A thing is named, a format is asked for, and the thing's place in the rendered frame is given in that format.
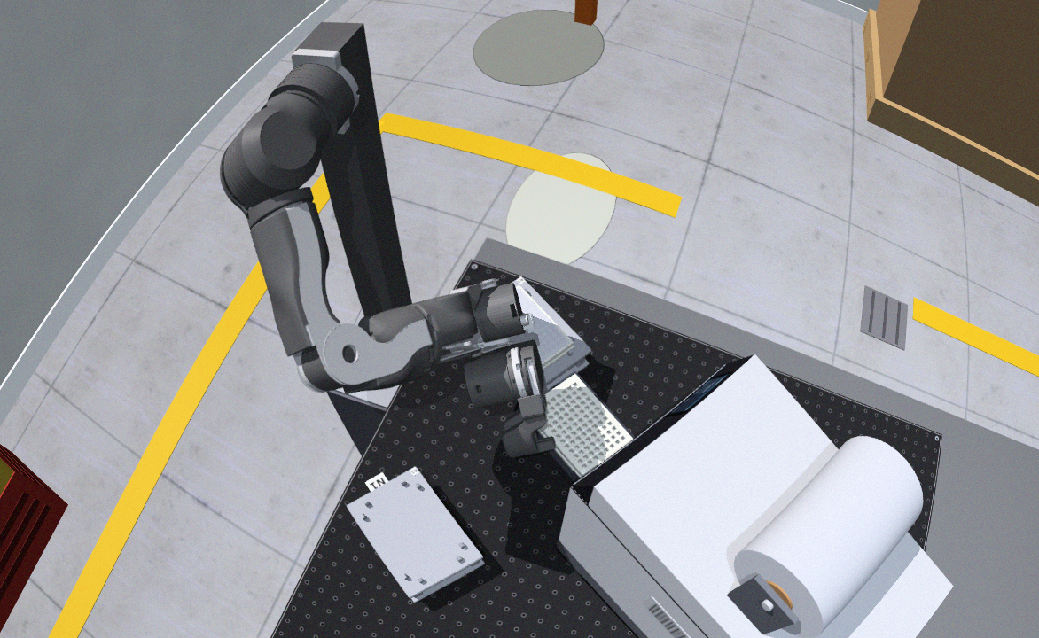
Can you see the white roll of foil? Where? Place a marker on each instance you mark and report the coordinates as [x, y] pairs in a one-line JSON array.
[[824, 546]]

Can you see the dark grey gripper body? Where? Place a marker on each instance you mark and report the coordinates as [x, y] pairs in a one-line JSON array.
[[500, 377]]

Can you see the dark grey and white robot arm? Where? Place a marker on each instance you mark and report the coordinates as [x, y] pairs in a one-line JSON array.
[[273, 155]]

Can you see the white label with black lettering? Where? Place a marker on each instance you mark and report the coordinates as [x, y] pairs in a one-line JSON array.
[[376, 482]]

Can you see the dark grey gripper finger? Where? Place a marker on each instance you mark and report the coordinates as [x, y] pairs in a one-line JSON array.
[[517, 417], [519, 440]]

